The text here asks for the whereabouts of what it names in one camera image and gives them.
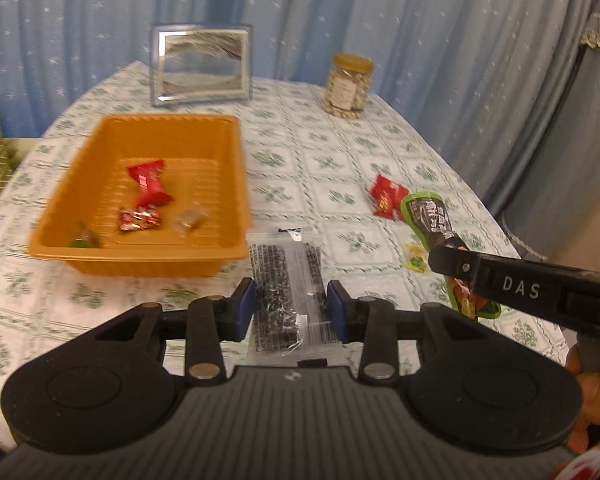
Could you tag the framed sand picture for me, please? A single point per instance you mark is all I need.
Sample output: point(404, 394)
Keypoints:
point(202, 62)

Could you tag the small yellow gummy candy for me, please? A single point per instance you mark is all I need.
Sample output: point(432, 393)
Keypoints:
point(416, 256)

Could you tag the small clear-wrapped candy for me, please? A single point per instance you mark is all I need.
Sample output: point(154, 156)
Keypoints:
point(191, 220)

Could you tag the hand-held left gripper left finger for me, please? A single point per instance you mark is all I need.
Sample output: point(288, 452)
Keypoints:
point(243, 310)

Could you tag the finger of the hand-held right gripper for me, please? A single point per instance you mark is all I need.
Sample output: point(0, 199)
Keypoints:
point(452, 266)

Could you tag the clear packet of black seeds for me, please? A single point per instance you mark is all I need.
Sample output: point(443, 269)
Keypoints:
point(280, 280)

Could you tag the green and dark snack packet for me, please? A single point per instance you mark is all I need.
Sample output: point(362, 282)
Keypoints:
point(429, 216)

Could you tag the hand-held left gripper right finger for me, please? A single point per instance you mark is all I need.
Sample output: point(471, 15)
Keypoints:
point(336, 310)

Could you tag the orange plastic tray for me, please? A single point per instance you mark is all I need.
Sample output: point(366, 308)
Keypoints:
point(130, 240)

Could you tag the blue star-print curtain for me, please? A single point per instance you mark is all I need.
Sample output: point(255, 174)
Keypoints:
point(330, 10)

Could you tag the clear jar with yellow lid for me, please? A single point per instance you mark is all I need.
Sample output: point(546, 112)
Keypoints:
point(347, 87)

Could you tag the red and white clothing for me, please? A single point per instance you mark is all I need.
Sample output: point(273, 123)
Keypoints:
point(587, 466)

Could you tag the light green sofa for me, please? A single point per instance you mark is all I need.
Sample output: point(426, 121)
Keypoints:
point(22, 144)

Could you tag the small dark red candy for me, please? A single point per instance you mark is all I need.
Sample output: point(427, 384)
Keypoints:
point(140, 219)

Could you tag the floral checked tablecloth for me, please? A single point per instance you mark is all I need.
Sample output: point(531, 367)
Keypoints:
point(320, 160)

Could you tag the small green candy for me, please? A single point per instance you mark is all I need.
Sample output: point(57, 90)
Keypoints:
point(85, 237)

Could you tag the red snack packet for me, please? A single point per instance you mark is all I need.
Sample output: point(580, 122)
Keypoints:
point(387, 199)
point(149, 180)

